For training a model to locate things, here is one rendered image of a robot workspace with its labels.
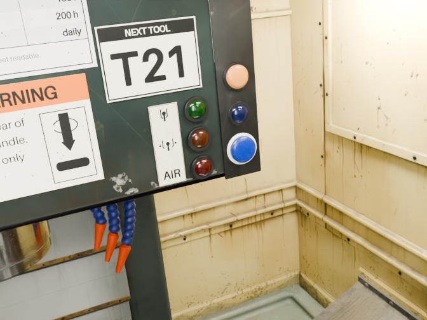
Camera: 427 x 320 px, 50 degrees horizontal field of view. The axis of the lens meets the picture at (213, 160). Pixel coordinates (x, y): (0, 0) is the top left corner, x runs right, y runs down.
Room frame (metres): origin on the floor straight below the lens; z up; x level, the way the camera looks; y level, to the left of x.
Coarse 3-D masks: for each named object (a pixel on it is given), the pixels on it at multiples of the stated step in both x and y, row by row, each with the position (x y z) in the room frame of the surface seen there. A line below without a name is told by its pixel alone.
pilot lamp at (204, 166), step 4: (200, 160) 0.47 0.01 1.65; (204, 160) 0.47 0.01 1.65; (208, 160) 0.47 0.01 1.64; (196, 164) 0.46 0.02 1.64; (200, 164) 0.46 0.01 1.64; (204, 164) 0.47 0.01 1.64; (208, 164) 0.47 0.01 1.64; (196, 168) 0.46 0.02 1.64; (200, 168) 0.46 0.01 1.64; (204, 168) 0.46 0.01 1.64; (208, 168) 0.47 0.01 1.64; (196, 172) 0.46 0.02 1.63; (200, 172) 0.46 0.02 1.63; (204, 172) 0.46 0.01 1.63; (208, 172) 0.47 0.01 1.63
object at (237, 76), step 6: (234, 66) 0.48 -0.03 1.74; (240, 66) 0.48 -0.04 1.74; (228, 72) 0.48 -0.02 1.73; (234, 72) 0.48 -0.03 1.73; (240, 72) 0.48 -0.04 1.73; (246, 72) 0.48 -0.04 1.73; (228, 78) 0.48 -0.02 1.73; (234, 78) 0.48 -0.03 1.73; (240, 78) 0.48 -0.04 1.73; (246, 78) 0.48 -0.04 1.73; (234, 84) 0.48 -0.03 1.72; (240, 84) 0.48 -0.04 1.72
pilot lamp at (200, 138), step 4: (196, 132) 0.47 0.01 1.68; (200, 132) 0.47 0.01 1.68; (204, 132) 0.47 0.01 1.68; (196, 136) 0.46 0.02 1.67; (200, 136) 0.47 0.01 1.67; (204, 136) 0.47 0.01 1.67; (192, 140) 0.46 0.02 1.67; (196, 140) 0.46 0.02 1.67; (200, 140) 0.46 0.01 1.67; (204, 140) 0.47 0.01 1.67; (196, 144) 0.46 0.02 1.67; (200, 144) 0.46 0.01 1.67; (204, 144) 0.47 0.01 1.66; (200, 148) 0.47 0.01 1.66
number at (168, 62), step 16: (144, 48) 0.45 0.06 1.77; (160, 48) 0.46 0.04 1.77; (176, 48) 0.47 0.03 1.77; (144, 64) 0.45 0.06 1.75; (160, 64) 0.46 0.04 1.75; (176, 64) 0.46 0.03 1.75; (192, 64) 0.47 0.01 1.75; (144, 80) 0.45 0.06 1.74; (160, 80) 0.46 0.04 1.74; (176, 80) 0.46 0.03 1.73; (192, 80) 0.47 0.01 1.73
